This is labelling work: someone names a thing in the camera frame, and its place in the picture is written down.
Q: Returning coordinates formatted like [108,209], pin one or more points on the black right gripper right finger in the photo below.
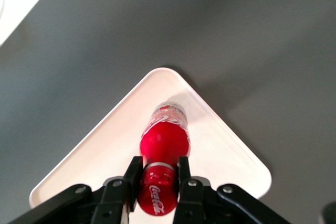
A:
[199,197]

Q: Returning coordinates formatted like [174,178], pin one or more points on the white rectangular tray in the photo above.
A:
[199,155]

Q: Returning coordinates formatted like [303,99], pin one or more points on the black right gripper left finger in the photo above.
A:
[115,197]

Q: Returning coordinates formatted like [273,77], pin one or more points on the red coke bottle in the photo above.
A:
[164,155]

